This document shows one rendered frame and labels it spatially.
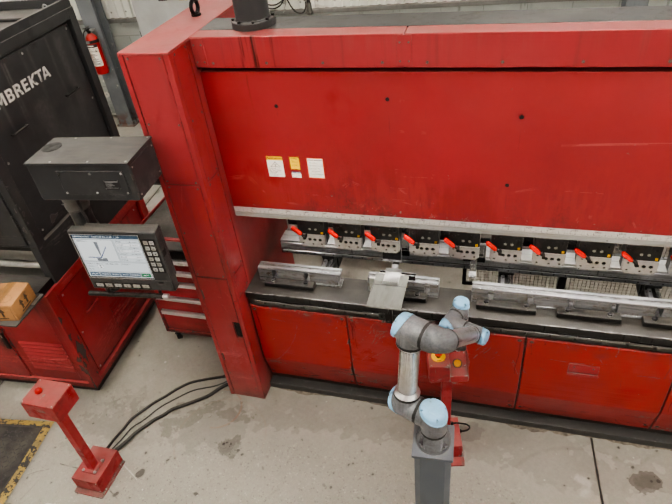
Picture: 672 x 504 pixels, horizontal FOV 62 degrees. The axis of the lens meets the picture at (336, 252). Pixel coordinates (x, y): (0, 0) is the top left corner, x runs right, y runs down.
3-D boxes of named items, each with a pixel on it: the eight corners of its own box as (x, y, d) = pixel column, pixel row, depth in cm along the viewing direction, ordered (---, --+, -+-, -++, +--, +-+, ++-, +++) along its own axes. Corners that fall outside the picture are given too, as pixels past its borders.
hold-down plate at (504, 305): (475, 308, 298) (476, 304, 296) (476, 302, 302) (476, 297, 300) (535, 315, 290) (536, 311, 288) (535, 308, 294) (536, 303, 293)
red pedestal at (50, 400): (74, 492, 334) (10, 406, 283) (98, 455, 353) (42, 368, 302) (102, 499, 329) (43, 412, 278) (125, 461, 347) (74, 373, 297)
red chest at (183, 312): (170, 344, 423) (126, 237, 362) (199, 298, 461) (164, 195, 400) (230, 352, 410) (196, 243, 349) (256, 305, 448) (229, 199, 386)
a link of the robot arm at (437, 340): (451, 335, 210) (494, 325, 250) (426, 324, 215) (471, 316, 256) (441, 364, 211) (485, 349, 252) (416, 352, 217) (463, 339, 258)
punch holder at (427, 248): (409, 254, 292) (408, 228, 282) (411, 244, 299) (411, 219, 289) (438, 257, 288) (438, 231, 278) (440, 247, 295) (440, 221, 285)
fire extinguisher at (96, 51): (92, 75, 696) (75, 29, 662) (100, 70, 709) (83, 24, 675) (105, 75, 692) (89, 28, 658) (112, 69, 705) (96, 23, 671)
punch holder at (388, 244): (371, 251, 298) (369, 226, 287) (374, 241, 304) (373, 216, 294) (399, 253, 294) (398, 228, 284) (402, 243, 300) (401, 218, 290)
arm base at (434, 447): (450, 457, 243) (450, 444, 237) (414, 453, 247) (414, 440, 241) (451, 427, 255) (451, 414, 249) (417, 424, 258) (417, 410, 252)
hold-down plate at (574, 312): (556, 317, 288) (557, 313, 286) (555, 310, 292) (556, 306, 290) (620, 324, 280) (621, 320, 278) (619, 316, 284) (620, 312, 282)
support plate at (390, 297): (366, 307, 291) (365, 305, 290) (376, 274, 311) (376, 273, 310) (400, 311, 286) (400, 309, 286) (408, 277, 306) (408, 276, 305)
